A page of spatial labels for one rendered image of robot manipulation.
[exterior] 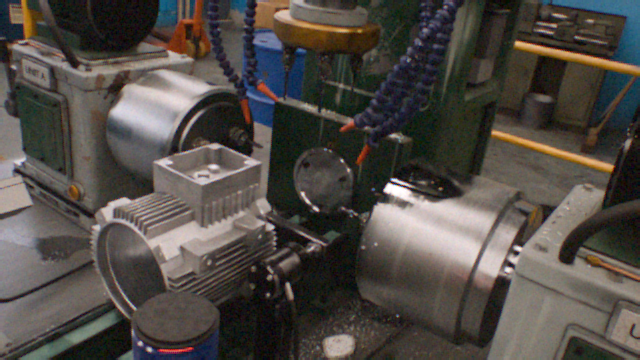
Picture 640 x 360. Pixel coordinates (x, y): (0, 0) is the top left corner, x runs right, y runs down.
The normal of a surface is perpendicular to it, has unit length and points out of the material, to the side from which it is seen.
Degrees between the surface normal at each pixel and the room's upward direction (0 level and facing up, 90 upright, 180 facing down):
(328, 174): 90
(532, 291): 89
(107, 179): 90
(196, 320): 0
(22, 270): 0
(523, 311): 89
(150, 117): 58
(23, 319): 0
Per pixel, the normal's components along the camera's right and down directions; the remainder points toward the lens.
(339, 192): -0.59, 0.27
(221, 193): 0.80, 0.33
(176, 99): -0.22, -0.62
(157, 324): 0.11, -0.90
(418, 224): -0.38, -0.36
